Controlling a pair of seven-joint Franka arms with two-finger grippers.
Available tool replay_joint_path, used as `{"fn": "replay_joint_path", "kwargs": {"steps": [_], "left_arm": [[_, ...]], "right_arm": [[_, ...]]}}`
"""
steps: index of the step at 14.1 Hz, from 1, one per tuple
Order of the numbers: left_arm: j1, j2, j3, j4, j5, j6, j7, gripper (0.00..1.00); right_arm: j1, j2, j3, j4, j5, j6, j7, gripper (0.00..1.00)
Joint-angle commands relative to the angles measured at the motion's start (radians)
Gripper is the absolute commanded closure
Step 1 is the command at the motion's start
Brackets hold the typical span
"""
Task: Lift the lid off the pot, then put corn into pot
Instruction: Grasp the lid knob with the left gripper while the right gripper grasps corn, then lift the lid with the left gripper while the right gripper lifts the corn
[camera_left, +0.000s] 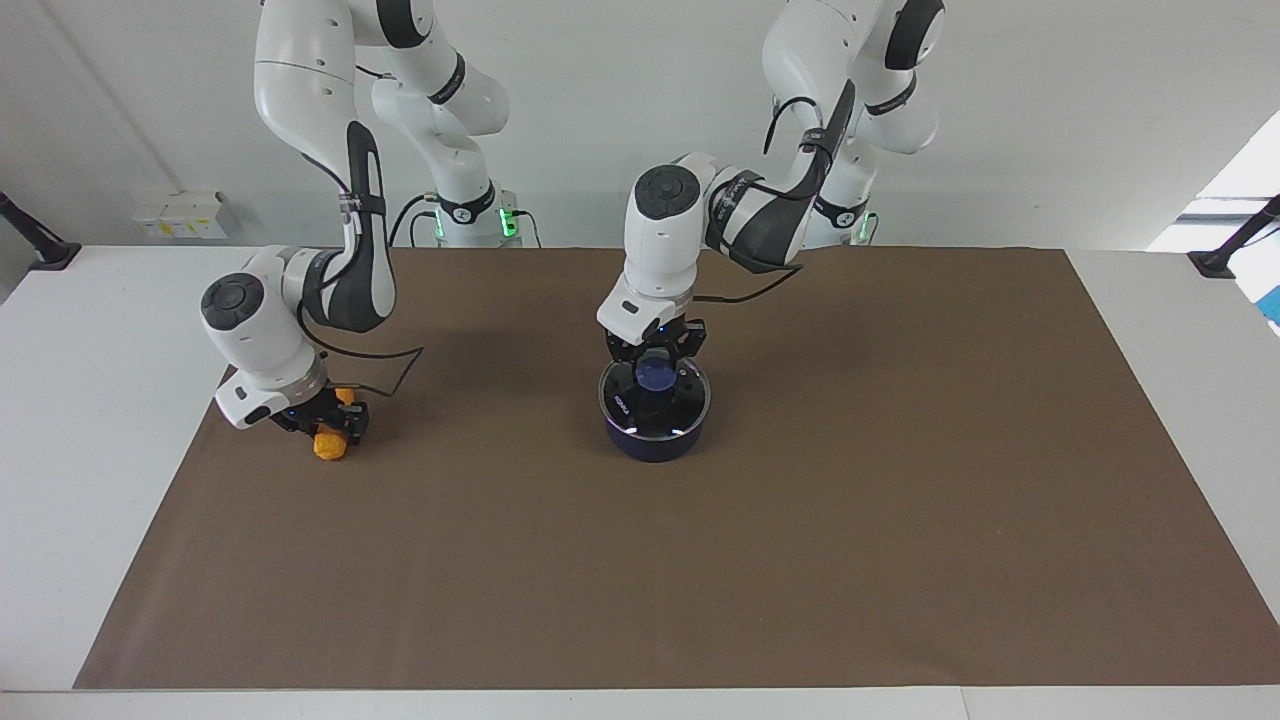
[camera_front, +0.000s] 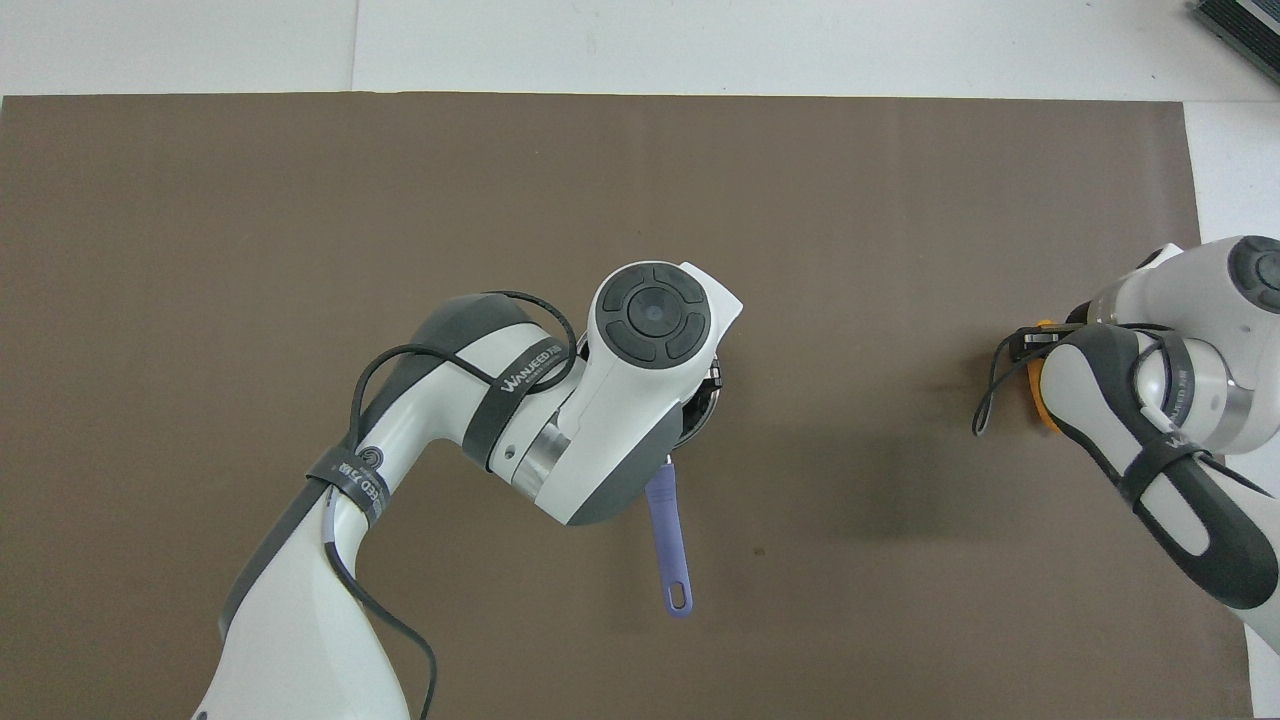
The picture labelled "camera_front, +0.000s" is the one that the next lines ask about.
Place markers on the yellow corn cob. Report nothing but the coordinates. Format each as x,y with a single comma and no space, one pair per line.
1040,400

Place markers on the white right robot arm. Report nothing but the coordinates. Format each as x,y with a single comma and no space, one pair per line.
1200,290

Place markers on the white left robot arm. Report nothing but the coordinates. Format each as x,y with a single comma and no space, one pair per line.
640,400

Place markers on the dark grey ribbed device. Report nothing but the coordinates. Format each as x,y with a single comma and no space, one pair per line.
1240,30

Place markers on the brown table mat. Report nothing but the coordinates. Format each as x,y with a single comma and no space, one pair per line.
200,220

